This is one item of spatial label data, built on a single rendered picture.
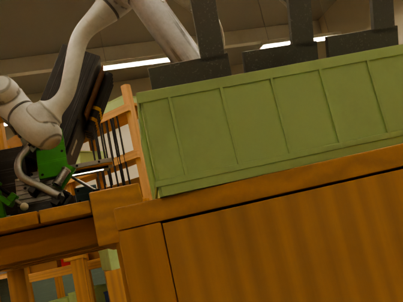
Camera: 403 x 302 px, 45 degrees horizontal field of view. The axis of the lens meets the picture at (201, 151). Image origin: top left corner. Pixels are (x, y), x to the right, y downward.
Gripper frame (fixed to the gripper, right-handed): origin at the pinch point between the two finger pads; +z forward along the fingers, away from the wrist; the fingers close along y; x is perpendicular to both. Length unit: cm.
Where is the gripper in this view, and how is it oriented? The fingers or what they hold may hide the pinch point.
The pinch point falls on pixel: (29, 143)
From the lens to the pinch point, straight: 206.1
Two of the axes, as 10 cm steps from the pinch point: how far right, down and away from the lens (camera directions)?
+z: -0.8, 4.5, 8.9
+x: -5.2, 7.4, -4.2
